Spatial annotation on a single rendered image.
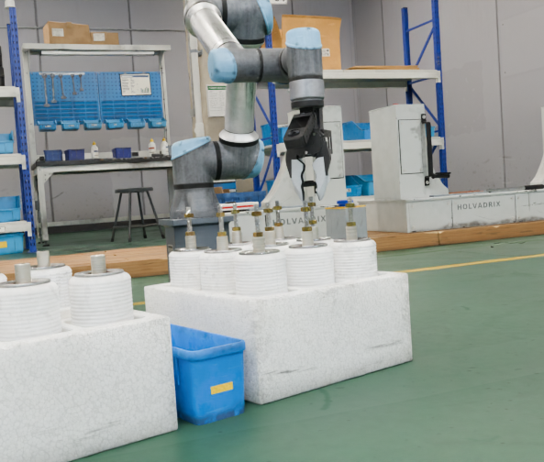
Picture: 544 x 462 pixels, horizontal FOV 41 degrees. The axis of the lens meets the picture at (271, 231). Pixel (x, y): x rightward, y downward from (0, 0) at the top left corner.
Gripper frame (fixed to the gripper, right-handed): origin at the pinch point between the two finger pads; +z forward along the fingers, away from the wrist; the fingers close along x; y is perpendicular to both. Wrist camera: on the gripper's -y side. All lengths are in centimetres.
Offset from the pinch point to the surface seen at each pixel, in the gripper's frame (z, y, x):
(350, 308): 21.6, -17.1, -12.1
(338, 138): -27, 232, 57
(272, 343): 24.7, -33.3, -2.3
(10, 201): -7, 350, 383
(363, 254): 12.3, -9.1, -13.2
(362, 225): 8.3, 19.0, -6.4
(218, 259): 11.0, -24.2, 11.1
